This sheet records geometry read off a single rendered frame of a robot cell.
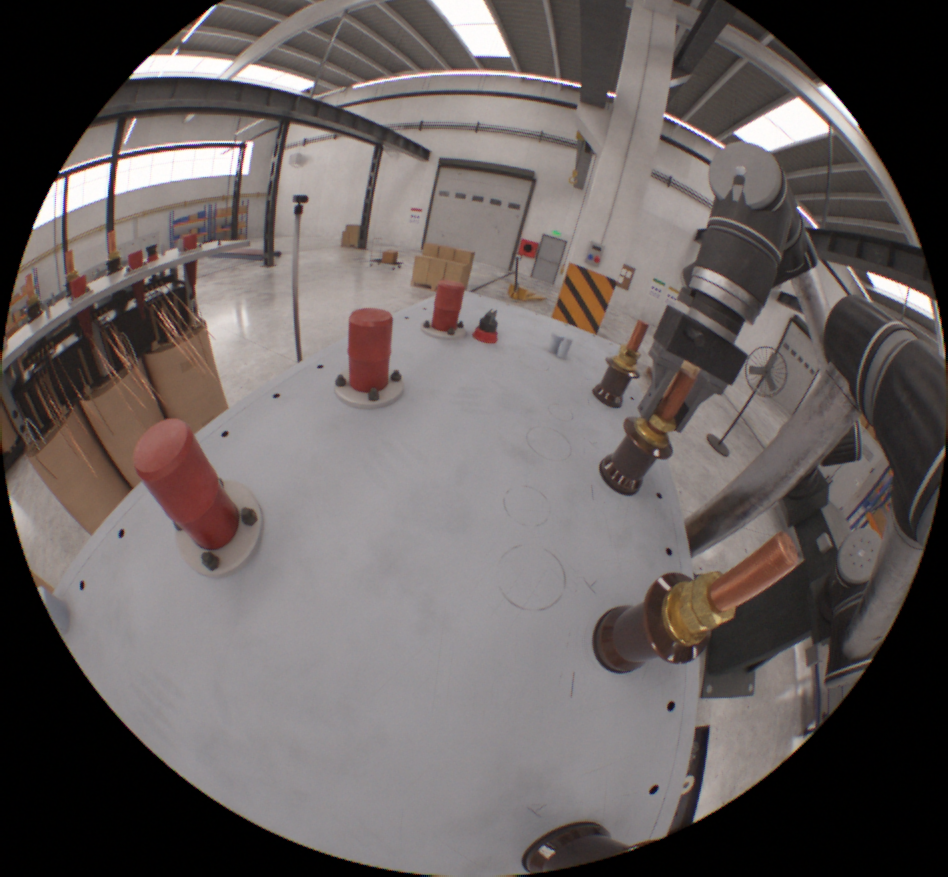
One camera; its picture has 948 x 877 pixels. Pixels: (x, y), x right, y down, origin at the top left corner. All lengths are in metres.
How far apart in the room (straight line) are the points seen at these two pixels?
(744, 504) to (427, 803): 0.62
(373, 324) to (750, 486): 0.70
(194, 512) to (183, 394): 1.35
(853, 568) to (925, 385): 0.83
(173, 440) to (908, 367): 0.69
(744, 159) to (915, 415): 0.32
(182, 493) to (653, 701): 0.49
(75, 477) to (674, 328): 1.86
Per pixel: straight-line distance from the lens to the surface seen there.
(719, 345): 0.40
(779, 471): 0.58
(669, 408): 0.42
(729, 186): 0.41
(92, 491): 1.68
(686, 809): 1.36
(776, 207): 0.40
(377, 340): 0.42
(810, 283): 1.28
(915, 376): 0.43
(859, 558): 1.20
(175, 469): 0.26
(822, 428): 0.55
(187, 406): 1.65
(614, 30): 4.32
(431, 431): 0.42
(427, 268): 6.69
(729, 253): 0.37
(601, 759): 0.36
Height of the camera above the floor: 1.65
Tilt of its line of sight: 35 degrees down
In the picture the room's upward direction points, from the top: 15 degrees clockwise
